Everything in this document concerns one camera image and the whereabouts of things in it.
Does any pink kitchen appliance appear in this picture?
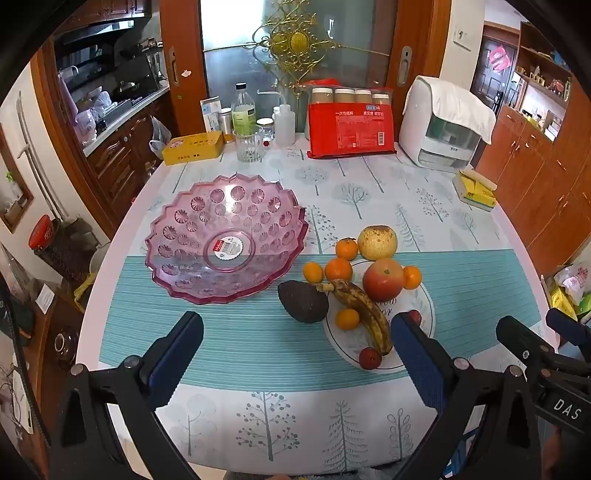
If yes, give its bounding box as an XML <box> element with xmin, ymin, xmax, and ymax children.
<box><xmin>76</xmin><ymin>108</ymin><xmax>100</xmax><ymax>141</ymax></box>

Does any clear plastic bag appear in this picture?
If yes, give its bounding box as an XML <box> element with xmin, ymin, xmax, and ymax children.
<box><xmin>148</xmin><ymin>115</ymin><xmax>172</xmax><ymax>155</ymax></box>

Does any white wall pipe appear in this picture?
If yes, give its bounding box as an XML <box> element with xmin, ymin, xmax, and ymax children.
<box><xmin>18</xmin><ymin>92</ymin><xmax>65</xmax><ymax>217</ymax></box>

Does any yellow tin box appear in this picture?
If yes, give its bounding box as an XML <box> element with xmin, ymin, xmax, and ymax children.
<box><xmin>161</xmin><ymin>130</ymin><xmax>225</xmax><ymax>166</ymax></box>

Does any wooden kitchen base cabinet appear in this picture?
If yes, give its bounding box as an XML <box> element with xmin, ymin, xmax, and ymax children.
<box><xmin>85</xmin><ymin>90</ymin><xmax>178</xmax><ymax>227</ymax></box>

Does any kitchen range hood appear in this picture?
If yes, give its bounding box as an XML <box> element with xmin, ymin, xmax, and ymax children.
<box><xmin>55</xmin><ymin>21</ymin><xmax>153</xmax><ymax>51</ymax></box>

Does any wooden framed wall niche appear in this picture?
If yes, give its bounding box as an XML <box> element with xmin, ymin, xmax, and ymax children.
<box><xmin>0</xmin><ymin>171</ymin><xmax>35</xmax><ymax>234</ymax></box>

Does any red paper cup package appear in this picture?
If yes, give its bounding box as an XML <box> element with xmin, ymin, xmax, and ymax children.
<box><xmin>307</xmin><ymin>85</ymin><xmax>397</xmax><ymax>160</ymax></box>

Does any blue and white carton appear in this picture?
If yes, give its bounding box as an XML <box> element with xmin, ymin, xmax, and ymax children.
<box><xmin>200</xmin><ymin>96</ymin><xmax>223</xmax><ymax>134</ymax></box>

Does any round white plate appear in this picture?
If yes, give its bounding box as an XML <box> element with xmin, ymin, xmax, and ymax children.
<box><xmin>322</xmin><ymin>259</ymin><xmax>435</xmax><ymax>373</ymax></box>

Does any spotted ripe banana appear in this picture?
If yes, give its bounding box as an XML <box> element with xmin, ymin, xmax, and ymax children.
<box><xmin>315</xmin><ymin>278</ymin><xmax>394</xmax><ymax>356</ymax></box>

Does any gold metal ornament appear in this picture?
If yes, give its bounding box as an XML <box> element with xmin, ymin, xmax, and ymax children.
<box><xmin>252</xmin><ymin>0</ymin><xmax>389</xmax><ymax>93</ymax></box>

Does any dark avocado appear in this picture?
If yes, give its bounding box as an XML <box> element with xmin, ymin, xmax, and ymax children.
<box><xmin>277</xmin><ymin>280</ymin><xmax>330</xmax><ymax>324</ymax></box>

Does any white towel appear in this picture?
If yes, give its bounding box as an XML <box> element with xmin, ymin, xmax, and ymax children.
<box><xmin>418</xmin><ymin>75</ymin><xmax>497</xmax><ymax>145</ymax></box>

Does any white countertop appliance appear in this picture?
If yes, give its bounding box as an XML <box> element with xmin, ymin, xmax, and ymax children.
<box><xmin>398</xmin><ymin>75</ymin><xmax>497</xmax><ymax>172</ymax></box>

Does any teal striped placemat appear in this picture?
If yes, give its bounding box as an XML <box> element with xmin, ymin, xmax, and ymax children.
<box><xmin>99</xmin><ymin>249</ymin><xmax>541</xmax><ymax>386</ymax></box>

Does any glass bottle with green label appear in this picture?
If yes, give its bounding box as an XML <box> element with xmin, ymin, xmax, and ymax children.
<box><xmin>231</xmin><ymin>83</ymin><xmax>257</xmax><ymax>137</ymax></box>

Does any pink plastic bowl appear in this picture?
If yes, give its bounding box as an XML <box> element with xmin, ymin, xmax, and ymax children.
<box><xmin>144</xmin><ymin>173</ymin><xmax>310</xmax><ymax>305</ymax></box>

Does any red apple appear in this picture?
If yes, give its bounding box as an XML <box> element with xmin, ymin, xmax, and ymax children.
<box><xmin>362</xmin><ymin>258</ymin><xmax>406</xmax><ymax>303</ymax></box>

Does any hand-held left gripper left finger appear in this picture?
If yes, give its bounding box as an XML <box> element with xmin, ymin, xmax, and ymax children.
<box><xmin>48</xmin><ymin>311</ymin><xmax>205</xmax><ymax>480</ymax></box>

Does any wooden framed glass door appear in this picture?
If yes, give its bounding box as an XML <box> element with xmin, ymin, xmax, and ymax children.
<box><xmin>159</xmin><ymin>0</ymin><xmax>452</xmax><ymax>148</ymax></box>

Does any tree print tablecloth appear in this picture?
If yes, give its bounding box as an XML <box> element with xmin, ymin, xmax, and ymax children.
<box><xmin>75</xmin><ymin>138</ymin><xmax>557</xmax><ymax>476</ymax></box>

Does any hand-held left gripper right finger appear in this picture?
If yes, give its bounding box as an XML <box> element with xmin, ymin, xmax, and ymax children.
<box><xmin>390</xmin><ymin>311</ymin><xmax>550</xmax><ymax>480</ymax></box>

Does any wooden sideboard cabinet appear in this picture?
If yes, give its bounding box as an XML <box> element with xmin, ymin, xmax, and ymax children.
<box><xmin>475</xmin><ymin>21</ymin><xmax>591</xmax><ymax>278</ymax></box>

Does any white squeeze bottle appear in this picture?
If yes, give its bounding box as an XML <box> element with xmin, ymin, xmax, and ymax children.
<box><xmin>257</xmin><ymin>90</ymin><xmax>296</xmax><ymax>145</ymax></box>

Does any red paper door decoration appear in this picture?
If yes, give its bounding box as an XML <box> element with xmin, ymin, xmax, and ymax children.
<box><xmin>489</xmin><ymin>44</ymin><xmax>512</xmax><ymax>72</ymax></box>

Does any clear glass cup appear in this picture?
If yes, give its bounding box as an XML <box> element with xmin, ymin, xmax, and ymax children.
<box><xmin>233</xmin><ymin>126</ymin><xmax>264</xmax><ymax>163</ymax></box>

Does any yellow sponge box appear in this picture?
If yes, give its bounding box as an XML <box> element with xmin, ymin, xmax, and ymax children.
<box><xmin>452</xmin><ymin>169</ymin><xmax>498</xmax><ymax>213</ymax></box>

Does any white plastic bag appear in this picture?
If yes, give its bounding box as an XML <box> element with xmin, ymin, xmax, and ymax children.
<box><xmin>551</xmin><ymin>263</ymin><xmax>591</xmax><ymax>301</ymax></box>

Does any speckled yellow pear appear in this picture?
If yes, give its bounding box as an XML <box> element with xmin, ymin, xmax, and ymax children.
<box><xmin>358</xmin><ymin>225</ymin><xmax>398</xmax><ymax>260</ymax></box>

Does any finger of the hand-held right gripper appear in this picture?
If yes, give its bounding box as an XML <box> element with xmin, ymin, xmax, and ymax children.
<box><xmin>546</xmin><ymin>308</ymin><xmax>591</xmax><ymax>363</ymax></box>
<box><xmin>496</xmin><ymin>316</ymin><xmax>557</xmax><ymax>370</ymax></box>

